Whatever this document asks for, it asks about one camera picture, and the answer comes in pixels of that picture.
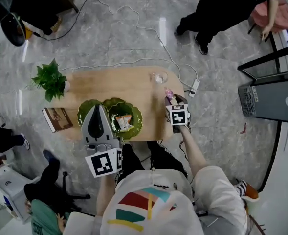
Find person's right forearm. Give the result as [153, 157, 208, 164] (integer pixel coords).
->
[179, 125, 209, 180]

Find orange white snack packet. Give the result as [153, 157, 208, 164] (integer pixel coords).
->
[115, 115, 135, 132]

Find black moulded seat shell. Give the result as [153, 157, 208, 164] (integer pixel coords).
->
[0, 0, 27, 47]

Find white power strip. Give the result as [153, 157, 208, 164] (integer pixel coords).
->
[188, 79, 201, 98]

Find green leaf-shaped plate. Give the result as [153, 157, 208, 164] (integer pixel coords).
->
[77, 97, 144, 141]

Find person's striped sock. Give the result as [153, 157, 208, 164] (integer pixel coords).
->
[234, 180, 248, 197]

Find person's brown shoe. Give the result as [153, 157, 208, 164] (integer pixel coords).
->
[241, 182, 260, 202]

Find person's white printed t-shirt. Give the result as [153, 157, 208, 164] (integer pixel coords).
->
[64, 165, 249, 235]

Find pink snack packet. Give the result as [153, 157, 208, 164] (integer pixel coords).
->
[164, 87, 175, 102]

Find black office chair base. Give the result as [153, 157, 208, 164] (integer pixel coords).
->
[61, 171, 92, 202]

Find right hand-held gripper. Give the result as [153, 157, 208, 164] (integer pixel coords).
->
[164, 94, 191, 134]

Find white appliance box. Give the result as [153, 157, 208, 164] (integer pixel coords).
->
[0, 169, 41, 224]

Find clear glass bowl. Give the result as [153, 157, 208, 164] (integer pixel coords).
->
[149, 70, 169, 85]

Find white curved counter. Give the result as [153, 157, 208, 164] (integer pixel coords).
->
[260, 121, 288, 235]

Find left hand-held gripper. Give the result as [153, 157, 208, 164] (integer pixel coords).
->
[81, 104, 123, 178]

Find person's left forearm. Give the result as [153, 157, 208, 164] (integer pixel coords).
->
[95, 170, 117, 217]

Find black wire basket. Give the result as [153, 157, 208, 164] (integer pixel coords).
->
[238, 84, 257, 118]

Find person's black striped trousers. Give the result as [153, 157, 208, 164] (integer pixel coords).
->
[114, 140, 189, 181]

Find brown book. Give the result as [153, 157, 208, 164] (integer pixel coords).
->
[42, 107, 74, 133]

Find potted green plant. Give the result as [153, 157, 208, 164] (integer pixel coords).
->
[31, 58, 71, 103]

